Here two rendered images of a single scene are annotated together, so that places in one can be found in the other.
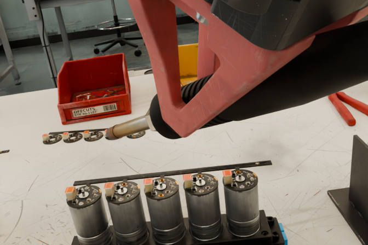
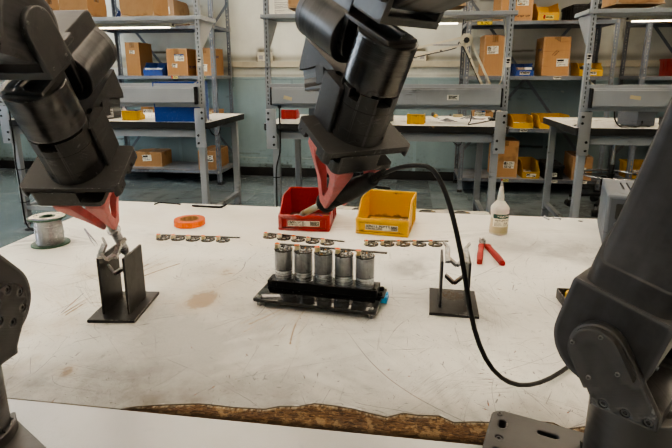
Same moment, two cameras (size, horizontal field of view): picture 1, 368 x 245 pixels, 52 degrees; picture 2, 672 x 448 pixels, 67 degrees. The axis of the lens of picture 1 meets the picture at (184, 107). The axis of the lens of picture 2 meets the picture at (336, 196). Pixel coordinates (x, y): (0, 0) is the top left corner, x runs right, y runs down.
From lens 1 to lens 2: 0.41 m
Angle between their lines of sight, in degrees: 15
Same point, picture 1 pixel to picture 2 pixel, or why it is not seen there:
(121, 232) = (298, 271)
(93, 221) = (284, 262)
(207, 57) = not seen: hidden behind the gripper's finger
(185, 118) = (325, 199)
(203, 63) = not seen: hidden behind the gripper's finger
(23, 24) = (258, 150)
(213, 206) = (347, 266)
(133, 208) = (306, 258)
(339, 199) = (432, 292)
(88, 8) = not seen: hidden behind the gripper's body
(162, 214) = (320, 264)
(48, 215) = (259, 270)
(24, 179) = (248, 253)
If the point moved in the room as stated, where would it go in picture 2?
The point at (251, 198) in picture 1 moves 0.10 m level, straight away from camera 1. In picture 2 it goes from (368, 265) to (389, 242)
